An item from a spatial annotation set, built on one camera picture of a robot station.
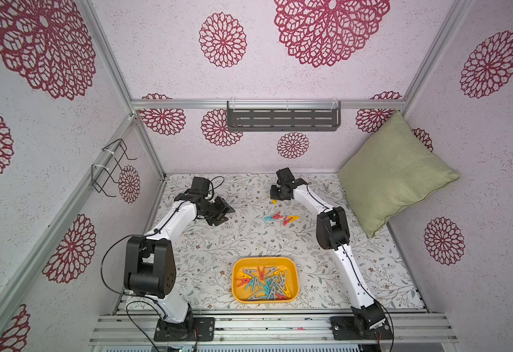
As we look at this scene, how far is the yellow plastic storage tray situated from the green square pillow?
0.41m

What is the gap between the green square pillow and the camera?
0.77m

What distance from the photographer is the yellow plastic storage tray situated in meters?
0.81
